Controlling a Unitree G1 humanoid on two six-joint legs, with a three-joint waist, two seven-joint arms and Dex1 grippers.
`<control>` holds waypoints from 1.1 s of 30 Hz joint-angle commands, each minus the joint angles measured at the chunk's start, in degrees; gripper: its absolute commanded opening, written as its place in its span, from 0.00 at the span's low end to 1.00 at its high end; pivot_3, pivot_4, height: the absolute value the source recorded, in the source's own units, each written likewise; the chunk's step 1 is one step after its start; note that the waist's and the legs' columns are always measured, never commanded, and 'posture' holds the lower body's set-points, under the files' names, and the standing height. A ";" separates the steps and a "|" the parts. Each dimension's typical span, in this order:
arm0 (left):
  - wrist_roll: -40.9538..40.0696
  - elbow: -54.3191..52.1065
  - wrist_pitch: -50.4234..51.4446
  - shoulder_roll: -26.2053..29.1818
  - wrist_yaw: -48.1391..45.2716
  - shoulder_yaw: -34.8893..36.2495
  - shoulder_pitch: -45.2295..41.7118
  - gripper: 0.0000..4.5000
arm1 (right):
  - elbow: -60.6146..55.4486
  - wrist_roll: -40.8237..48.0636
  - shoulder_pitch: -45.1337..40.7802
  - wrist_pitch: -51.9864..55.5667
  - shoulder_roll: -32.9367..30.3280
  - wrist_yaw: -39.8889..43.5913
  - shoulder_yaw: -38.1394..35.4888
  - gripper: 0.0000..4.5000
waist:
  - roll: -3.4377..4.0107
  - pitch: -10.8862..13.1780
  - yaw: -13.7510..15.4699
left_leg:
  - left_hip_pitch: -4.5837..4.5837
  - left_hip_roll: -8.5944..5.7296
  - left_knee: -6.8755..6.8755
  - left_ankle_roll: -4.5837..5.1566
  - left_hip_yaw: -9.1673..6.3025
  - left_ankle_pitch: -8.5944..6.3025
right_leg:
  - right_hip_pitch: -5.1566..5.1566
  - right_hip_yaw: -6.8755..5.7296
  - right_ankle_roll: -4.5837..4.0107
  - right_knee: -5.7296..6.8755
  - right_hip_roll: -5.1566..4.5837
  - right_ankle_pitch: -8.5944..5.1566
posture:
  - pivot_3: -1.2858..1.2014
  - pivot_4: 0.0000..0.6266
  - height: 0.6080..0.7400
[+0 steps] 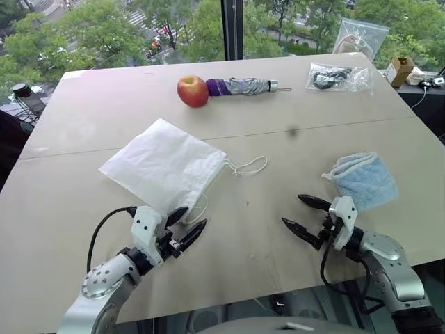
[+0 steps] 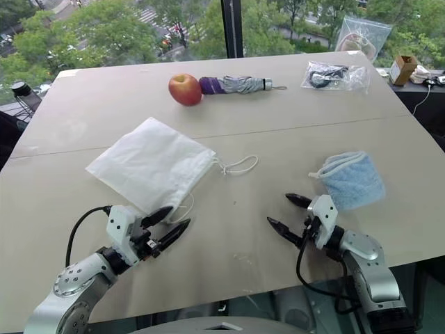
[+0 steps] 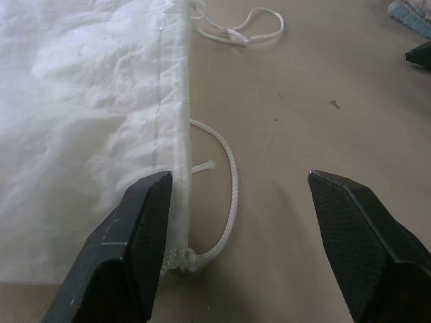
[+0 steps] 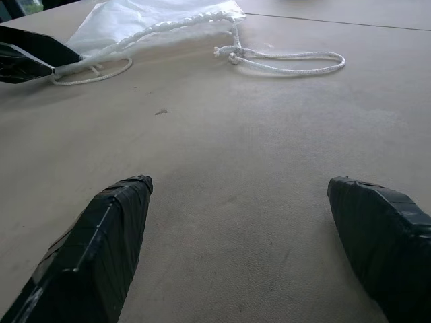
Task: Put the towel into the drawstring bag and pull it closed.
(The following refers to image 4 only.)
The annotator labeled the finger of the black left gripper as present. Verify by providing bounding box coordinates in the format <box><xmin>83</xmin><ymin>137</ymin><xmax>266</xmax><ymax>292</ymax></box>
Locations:
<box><xmin>0</xmin><ymin>42</ymin><xmax>57</xmax><ymax>84</ymax></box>
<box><xmin>0</xmin><ymin>25</ymin><xmax>83</xmax><ymax>69</ymax></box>

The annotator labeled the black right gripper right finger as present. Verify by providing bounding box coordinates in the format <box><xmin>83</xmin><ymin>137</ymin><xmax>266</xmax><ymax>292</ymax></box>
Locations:
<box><xmin>327</xmin><ymin>176</ymin><xmax>431</xmax><ymax>323</ymax></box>

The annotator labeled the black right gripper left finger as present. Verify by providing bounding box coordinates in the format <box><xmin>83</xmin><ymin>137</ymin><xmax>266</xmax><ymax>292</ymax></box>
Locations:
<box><xmin>0</xmin><ymin>174</ymin><xmax>155</xmax><ymax>323</ymax></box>

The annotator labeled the white drawstring bag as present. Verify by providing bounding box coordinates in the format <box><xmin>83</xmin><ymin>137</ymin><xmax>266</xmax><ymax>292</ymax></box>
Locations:
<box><xmin>50</xmin><ymin>0</ymin><xmax>347</xmax><ymax>87</ymax></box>

